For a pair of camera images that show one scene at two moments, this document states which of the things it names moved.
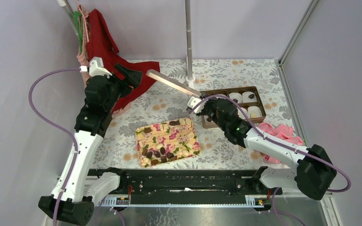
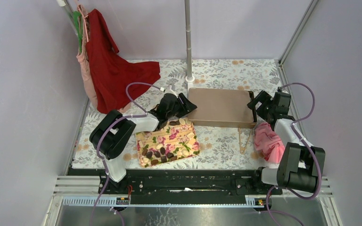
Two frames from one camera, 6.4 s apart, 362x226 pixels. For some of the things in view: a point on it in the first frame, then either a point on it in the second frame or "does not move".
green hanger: [79, 19] does not move
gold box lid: [173, 82] -> [221, 105]
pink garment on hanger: [83, 57] does not move
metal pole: [189, 39] does not move
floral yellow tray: [167, 141] does not move
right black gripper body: [210, 108] -> [265, 107]
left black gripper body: [122, 87] -> [179, 109]
